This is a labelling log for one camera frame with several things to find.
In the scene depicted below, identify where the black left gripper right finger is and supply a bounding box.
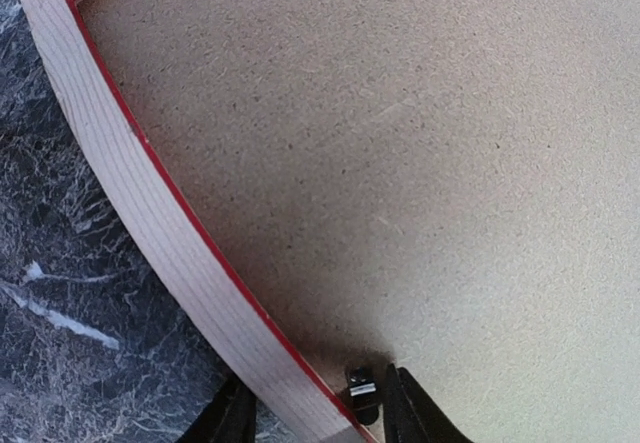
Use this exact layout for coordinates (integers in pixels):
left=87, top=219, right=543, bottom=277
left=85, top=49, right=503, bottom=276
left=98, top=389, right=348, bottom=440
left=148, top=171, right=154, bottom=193
left=382, top=364, right=472, bottom=443

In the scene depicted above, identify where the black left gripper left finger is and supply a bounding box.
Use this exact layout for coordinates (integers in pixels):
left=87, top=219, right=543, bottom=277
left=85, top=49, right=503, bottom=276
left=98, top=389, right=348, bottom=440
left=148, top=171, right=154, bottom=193
left=179, top=377, right=257, bottom=443

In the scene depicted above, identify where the brown cardboard backing board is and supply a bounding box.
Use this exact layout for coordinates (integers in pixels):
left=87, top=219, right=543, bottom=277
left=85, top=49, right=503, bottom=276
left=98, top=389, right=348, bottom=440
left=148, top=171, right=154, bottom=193
left=80, top=0, right=639, bottom=442

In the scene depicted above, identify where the red wooden picture frame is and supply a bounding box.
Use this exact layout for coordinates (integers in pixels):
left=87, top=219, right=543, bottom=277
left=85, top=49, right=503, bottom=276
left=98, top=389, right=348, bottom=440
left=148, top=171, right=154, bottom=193
left=21, top=0, right=372, bottom=442

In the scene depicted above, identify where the metal backing turn clip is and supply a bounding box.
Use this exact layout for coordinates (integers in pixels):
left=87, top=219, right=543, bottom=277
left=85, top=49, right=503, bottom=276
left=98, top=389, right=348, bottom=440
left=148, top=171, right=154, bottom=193
left=346, top=366, right=380, bottom=426

